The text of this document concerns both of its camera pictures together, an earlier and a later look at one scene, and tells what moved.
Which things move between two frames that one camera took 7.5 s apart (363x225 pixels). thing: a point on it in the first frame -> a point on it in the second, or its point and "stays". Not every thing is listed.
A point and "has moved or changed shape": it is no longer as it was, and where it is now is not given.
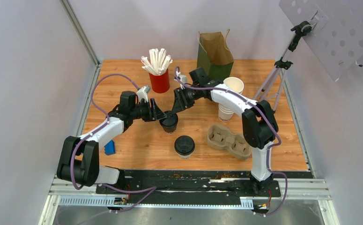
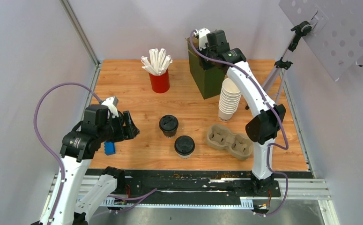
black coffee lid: (184, 145) stays
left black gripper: (159, 114) -> (131, 128)
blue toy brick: (109, 148) stays
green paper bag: (214, 56) has moved or changed shape
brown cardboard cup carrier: (218, 136) stays
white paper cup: (183, 156) stays
